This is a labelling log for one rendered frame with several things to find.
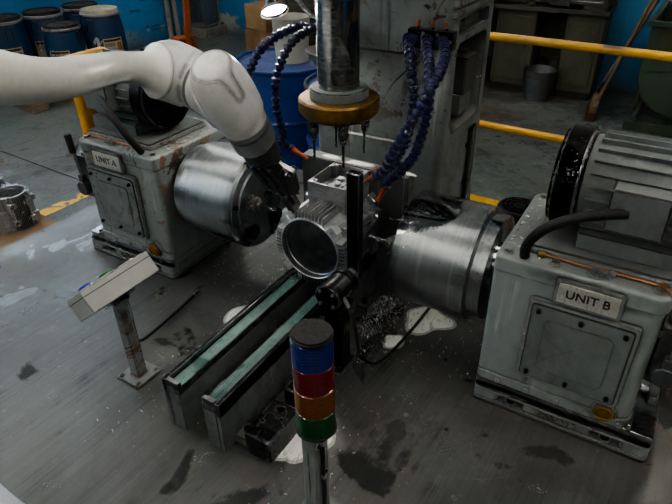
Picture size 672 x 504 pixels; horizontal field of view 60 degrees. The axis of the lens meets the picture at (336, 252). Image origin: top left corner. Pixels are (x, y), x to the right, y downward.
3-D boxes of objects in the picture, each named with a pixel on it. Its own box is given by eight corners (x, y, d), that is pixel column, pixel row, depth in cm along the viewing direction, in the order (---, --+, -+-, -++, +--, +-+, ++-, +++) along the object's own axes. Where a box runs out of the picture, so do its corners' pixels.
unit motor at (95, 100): (136, 173, 188) (106, 37, 165) (214, 196, 173) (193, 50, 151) (68, 206, 169) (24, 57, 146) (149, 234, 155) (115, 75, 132)
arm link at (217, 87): (281, 114, 110) (238, 90, 117) (248, 50, 97) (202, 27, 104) (241, 153, 108) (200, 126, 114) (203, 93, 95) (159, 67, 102)
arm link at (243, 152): (237, 102, 115) (249, 122, 120) (214, 137, 112) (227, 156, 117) (275, 109, 111) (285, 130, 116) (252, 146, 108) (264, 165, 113)
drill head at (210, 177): (205, 196, 180) (193, 118, 166) (303, 225, 164) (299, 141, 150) (144, 232, 162) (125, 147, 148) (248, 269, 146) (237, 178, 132)
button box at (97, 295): (145, 279, 127) (131, 259, 126) (160, 269, 122) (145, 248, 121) (80, 322, 115) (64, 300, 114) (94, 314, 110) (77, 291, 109)
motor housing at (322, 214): (320, 235, 158) (318, 171, 148) (383, 254, 150) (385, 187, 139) (277, 272, 143) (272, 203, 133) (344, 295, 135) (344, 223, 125)
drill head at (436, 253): (399, 254, 150) (404, 164, 137) (562, 302, 132) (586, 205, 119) (352, 305, 133) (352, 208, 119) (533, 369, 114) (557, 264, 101)
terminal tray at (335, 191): (333, 188, 148) (332, 162, 144) (370, 197, 143) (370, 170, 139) (307, 207, 139) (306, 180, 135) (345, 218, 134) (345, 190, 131)
